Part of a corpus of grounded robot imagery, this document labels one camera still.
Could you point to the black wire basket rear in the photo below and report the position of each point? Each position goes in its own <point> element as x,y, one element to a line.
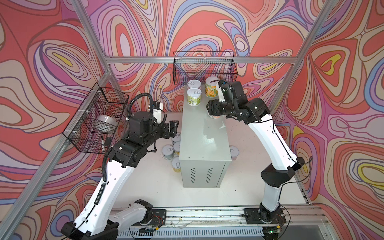
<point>199,65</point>

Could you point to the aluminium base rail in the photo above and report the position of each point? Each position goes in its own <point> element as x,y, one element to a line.
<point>235,216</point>

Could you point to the black wire basket left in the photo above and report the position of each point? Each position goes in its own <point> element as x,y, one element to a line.
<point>84,131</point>

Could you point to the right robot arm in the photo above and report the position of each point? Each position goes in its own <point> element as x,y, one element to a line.
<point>284,163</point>

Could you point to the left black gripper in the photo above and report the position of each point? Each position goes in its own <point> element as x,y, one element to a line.
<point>166,134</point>

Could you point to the yellow can front left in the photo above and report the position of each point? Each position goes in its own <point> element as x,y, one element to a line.
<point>176,165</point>

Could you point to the pink labelled can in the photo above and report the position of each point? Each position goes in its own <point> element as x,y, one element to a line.
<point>194,84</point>

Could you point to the green circuit board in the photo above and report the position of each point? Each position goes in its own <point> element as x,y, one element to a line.
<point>272,230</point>
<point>147,231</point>

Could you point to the green circuit board right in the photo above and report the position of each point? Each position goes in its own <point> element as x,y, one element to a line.
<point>272,230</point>

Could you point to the yellow can near cabinet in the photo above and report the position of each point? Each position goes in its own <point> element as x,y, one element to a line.
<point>177,148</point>

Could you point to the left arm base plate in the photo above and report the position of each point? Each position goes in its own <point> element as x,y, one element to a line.
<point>157,219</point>

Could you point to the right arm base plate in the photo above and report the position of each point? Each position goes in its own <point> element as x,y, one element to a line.
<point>256,216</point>

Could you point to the green circuit board left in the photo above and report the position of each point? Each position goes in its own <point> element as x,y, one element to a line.
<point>147,231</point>

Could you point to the orange green lidded can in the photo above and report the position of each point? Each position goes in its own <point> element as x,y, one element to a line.
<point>211,87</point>

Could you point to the white tape roll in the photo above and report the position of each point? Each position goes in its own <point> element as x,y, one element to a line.
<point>108,120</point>

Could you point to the grey can far left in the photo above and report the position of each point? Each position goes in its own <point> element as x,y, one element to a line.
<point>177,138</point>

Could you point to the grey metal cabinet counter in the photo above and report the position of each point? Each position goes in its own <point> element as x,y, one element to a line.
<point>205,149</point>

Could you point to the orange red labelled can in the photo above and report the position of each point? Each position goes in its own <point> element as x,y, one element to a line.
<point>214,117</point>

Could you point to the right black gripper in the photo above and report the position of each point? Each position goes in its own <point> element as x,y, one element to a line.
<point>213,107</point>

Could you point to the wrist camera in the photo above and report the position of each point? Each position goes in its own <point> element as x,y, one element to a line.
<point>157,110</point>
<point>222,82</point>

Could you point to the black wire basket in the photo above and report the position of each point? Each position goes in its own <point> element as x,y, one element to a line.
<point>84,131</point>
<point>199,65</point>

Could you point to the white grey can right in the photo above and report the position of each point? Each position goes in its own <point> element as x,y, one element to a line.
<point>234,151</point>

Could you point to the green labelled can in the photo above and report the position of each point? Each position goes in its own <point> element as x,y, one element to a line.
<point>194,96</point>

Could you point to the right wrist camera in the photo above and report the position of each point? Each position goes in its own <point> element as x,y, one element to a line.
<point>222,82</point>

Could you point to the black marker pen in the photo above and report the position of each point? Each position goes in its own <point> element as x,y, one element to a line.
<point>103,144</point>

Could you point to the teal can left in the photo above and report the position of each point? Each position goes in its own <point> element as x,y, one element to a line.
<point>168,152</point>

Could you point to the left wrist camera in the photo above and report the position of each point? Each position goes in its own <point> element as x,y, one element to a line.
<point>157,110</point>

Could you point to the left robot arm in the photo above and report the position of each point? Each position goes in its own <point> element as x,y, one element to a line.
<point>119,162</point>

